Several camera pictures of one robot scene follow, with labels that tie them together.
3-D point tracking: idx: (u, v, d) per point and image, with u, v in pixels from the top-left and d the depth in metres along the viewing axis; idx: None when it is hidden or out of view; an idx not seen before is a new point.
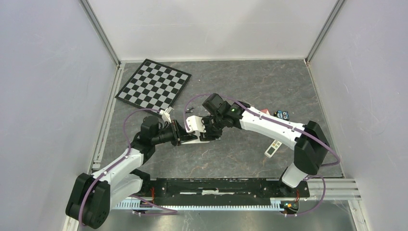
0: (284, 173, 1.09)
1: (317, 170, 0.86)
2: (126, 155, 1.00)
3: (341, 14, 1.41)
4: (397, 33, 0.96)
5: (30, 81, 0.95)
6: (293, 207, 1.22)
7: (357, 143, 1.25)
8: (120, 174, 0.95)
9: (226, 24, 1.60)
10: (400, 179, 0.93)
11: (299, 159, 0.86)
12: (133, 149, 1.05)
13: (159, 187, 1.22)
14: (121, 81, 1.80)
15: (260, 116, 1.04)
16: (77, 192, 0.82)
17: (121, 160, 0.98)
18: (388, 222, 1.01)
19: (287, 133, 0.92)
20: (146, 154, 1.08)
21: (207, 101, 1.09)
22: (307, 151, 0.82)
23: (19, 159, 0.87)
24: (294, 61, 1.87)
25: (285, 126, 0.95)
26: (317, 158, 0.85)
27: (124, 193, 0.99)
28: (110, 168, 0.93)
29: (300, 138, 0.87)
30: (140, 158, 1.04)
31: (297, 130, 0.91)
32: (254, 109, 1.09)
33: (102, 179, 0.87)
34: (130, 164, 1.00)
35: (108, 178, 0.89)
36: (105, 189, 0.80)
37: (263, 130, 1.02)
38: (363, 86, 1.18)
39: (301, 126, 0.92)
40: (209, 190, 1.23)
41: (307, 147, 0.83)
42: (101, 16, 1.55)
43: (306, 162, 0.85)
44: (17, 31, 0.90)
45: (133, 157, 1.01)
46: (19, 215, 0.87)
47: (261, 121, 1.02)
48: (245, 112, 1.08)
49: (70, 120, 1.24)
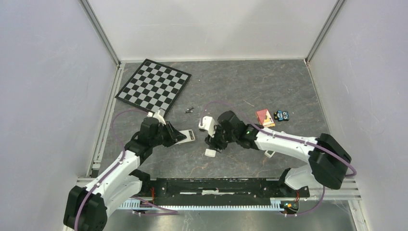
0: (287, 175, 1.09)
1: (341, 183, 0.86)
2: (120, 160, 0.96)
3: (341, 14, 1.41)
4: (398, 33, 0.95)
5: (30, 81, 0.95)
6: (293, 207, 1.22)
7: (357, 143, 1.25)
8: (114, 183, 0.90)
9: (226, 24, 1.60)
10: (400, 179, 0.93)
11: (317, 172, 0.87)
12: (127, 153, 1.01)
13: (159, 187, 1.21)
14: (121, 81, 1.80)
15: (273, 134, 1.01)
16: (71, 205, 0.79)
17: (114, 167, 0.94)
18: (388, 222, 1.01)
19: (301, 147, 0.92)
20: (143, 154, 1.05)
21: (227, 120, 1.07)
22: (323, 164, 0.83)
23: (19, 159, 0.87)
24: (294, 61, 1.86)
25: (298, 141, 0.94)
26: (336, 171, 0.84)
27: (122, 198, 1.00)
28: (103, 178, 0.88)
29: (316, 152, 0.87)
30: (135, 160, 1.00)
31: (310, 144, 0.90)
32: (269, 129, 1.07)
33: (95, 191, 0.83)
34: (124, 171, 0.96)
35: (102, 190, 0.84)
36: (98, 203, 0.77)
37: (278, 147, 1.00)
38: (363, 85, 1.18)
39: (313, 140, 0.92)
40: (209, 190, 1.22)
41: (323, 160, 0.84)
42: (101, 16, 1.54)
43: (325, 176, 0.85)
44: (17, 31, 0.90)
45: (128, 161, 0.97)
46: (19, 215, 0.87)
47: (275, 140, 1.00)
48: (259, 133, 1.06)
49: (70, 120, 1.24)
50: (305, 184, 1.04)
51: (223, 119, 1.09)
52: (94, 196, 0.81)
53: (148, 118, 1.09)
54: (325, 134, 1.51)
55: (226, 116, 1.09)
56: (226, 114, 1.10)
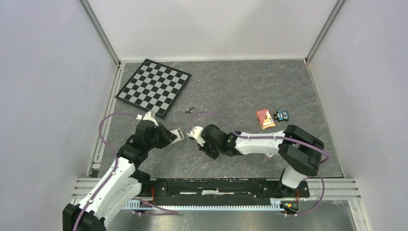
0: (284, 174, 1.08)
1: (317, 170, 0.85)
2: (113, 172, 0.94)
3: (341, 14, 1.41)
4: (398, 33, 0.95)
5: (30, 81, 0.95)
6: (293, 207, 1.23)
7: (357, 143, 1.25)
8: (108, 195, 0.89)
9: (226, 24, 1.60)
10: (400, 179, 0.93)
11: (292, 163, 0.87)
12: (120, 161, 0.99)
13: (159, 187, 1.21)
14: (121, 81, 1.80)
15: (248, 137, 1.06)
16: (66, 223, 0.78)
17: (107, 179, 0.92)
18: (388, 222, 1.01)
19: (273, 143, 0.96)
20: (137, 158, 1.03)
21: (207, 134, 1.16)
22: (292, 154, 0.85)
23: (19, 159, 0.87)
24: (294, 61, 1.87)
25: (268, 137, 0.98)
26: (308, 158, 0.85)
27: (121, 204, 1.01)
28: (95, 192, 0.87)
29: (284, 143, 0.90)
30: (130, 169, 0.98)
31: (279, 138, 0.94)
32: (246, 133, 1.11)
33: (88, 208, 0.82)
34: (118, 181, 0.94)
35: (95, 206, 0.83)
36: (92, 222, 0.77)
37: (258, 149, 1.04)
38: (363, 86, 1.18)
39: (281, 134, 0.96)
40: (210, 190, 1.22)
41: (292, 150, 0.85)
42: (101, 16, 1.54)
43: (298, 164, 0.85)
44: (17, 31, 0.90)
45: (121, 171, 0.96)
46: (19, 216, 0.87)
47: (251, 142, 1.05)
48: (238, 139, 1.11)
49: (70, 120, 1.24)
50: (299, 180, 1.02)
51: (204, 132, 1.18)
52: (88, 213, 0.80)
53: (145, 121, 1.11)
54: (325, 134, 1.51)
55: (206, 130, 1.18)
56: (207, 128, 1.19)
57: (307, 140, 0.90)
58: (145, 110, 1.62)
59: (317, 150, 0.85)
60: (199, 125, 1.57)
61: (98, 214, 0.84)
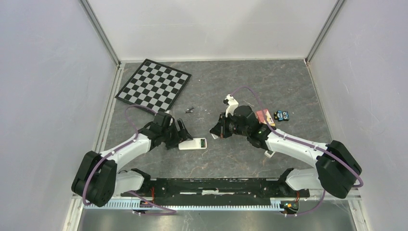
0: (290, 174, 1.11)
1: (347, 191, 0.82)
2: (134, 139, 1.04)
3: (341, 14, 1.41)
4: (397, 33, 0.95)
5: (30, 81, 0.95)
6: (293, 207, 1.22)
7: (356, 143, 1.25)
8: (125, 158, 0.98)
9: (226, 24, 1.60)
10: (400, 179, 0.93)
11: (323, 177, 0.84)
12: (140, 135, 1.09)
13: (159, 187, 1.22)
14: (121, 81, 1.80)
15: (284, 136, 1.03)
16: (83, 171, 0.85)
17: (128, 143, 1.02)
18: (388, 222, 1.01)
19: (310, 151, 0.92)
20: (153, 141, 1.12)
21: (245, 116, 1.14)
22: (330, 171, 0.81)
23: (19, 159, 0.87)
24: (294, 61, 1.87)
25: (307, 145, 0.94)
26: (343, 179, 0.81)
27: (127, 184, 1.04)
28: (118, 149, 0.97)
29: (323, 157, 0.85)
30: (147, 143, 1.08)
31: (319, 149, 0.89)
32: (281, 131, 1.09)
33: (109, 158, 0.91)
34: (136, 148, 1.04)
35: (115, 158, 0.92)
36: (110, 168, 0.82)
37: (289, 150, 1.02)
38: (363, 85, 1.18)
39: (324, 146, 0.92)
40: (209, 190, 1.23)
41: (330, 166, 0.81)
42: (101, 16, 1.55)
43: (331, 183, 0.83)
44: (17, 32, 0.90)
45: (140, 141, 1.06)
46: (18, 215, 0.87)
47: (286, 141, 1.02)
48: (271, 134, 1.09)
49: (70, 120, 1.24)
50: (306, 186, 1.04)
51: (240, 113, 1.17)
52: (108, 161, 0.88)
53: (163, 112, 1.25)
54: (324, 134, 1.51)
55: (244, 111, 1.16)
56: (246, 109, 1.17)
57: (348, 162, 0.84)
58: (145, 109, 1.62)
59: (354, 174, 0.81)
60: (199, 125, 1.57)
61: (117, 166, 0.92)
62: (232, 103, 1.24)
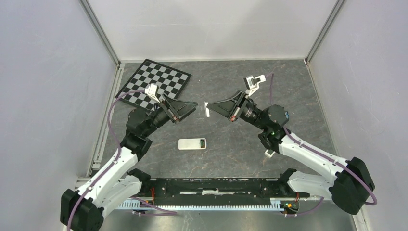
0: (292, 176, 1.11)
1: (358, 210, 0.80)
2: (115, 161, 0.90)
3: (341, 14, 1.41)
4: (397, 33, 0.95)
5: (30, 82, 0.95)
6: (293, 207, 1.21)
7: (357, 143, 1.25)
8: (108, 185, 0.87)
9: (226, 24, 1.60)
10: (400, 179, 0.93)
11: (337, 193, 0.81)
12: (123, 149, 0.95)
13: (159, 187, 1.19)
14: (121, 82, 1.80)
15: (300, 143, 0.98)
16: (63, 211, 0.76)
17: (108, 167, 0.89)
18: (388, 222, 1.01)
19: (328, 166, 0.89)
20: (140, 149, 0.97)
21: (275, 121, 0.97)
22: (348, 188, 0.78)
23: (19, 159, 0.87)
24: (294, 61, 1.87)
25: (326, 158, 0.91)
26: (358, 197, 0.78)
27: (120, 199, 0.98)
28: (95, 181, 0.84)
29: (341, 174, 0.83)
30: (133, 159, 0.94)
31: (339, 165, 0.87)
32: (295, 136, 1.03)
33: (87, 196, 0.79)
34: (120, 170, 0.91)
35: (94, 194, 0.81)
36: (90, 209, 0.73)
37: (303, 159, 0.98)
38: (363, 86, 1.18)
39: (343, 162, 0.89)
40: (209, 190, 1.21)
41: (349, 184, 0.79)
42: (101, 16, 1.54)
43: (344, 198, 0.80)
44: (17, 31, 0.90)
45: (123, 160, 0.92)
46: (19, 215, 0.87)
47: (302, 150, 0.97)
48: (285, 137, 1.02)
49: (70, 120, 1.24)
50: (306, 189, 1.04)
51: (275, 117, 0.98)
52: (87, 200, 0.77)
53: (135, 111, 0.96)
54: (324, 134, 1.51)
55: (278, 115, 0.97)
56: (281, 114, 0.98)
57: (363, 179, 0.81)
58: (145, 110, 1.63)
59: (367, 190, 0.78)
60: (199, 125, 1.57)
61: (97, 202, 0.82)
62: (258, 87, 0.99)
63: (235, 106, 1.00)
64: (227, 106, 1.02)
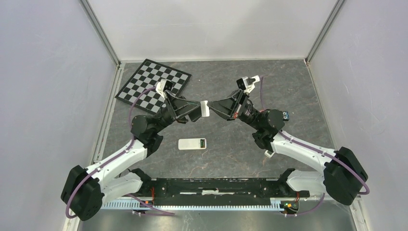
0: (290, 175, 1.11)
1: (352, 199, 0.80)
2: (126, 149, 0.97)
3: (341, 14, 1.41)
4: (397, 32, 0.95)
5: (31, 82, 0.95)
6: (293, 207, 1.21)
7: (357, 143, 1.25)
8: (115, 171, 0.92)
9: (226, 24, 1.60)
10: (400, 178, 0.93)
11: (329, 185, 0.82)
12: (135, 142, 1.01)
13: (159, 187, 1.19)
14: (121, 82, 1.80)
15: (290, 139, 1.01)
16: (69, 186, 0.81)
17: (120, 155, 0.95)
18: (389, 222, 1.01)
19: (317, 157, 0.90)
20: (150, 147, 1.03)
21: (269, 123, 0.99)
22: (338, 177, 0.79)
23: (19, 158, 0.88)
24: (294, 61, 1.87)
25: (315, 150, 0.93)
26: (350, 186, 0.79)
27: (120, 193, 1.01)
28: (104, 165, 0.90)
29: (330, 164, 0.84)
30: (143, 152, 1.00)
31: (328, 156, 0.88)
32: (286, 133, 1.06)
33: (95, 175, 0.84)
34: (128, 160, 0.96)
35: (101, 175, 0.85)
36: (95, 188, 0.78)
37: (294, 154, 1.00)
38: (363, 85, 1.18)
39: (332, 152, 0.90)
40: (209, 190, 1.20)
41: (338, 173, 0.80)
42: (101, 16, 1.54)
43: (337, 190, 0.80)
44: (17, 31, 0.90)
45: (134, 151, 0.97)
46: (19, 215, 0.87)
47: (292, 145, 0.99)
48: (276, 135, 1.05)
49: (70, 120, 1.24)
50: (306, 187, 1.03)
51: (272, 120, 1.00)
52: (93, 180, 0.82)
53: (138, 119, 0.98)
54: (324, 134, 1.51)
55: (274, 119, 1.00)
56: (278, 119, 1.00)
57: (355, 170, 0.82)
58: (145, 110, 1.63)
59: (359, 181, 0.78)
60: (199, 125, 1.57)
61: (102, 184, 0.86)
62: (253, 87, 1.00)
63: (237, 103, 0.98)
64: (227, 104, 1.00)
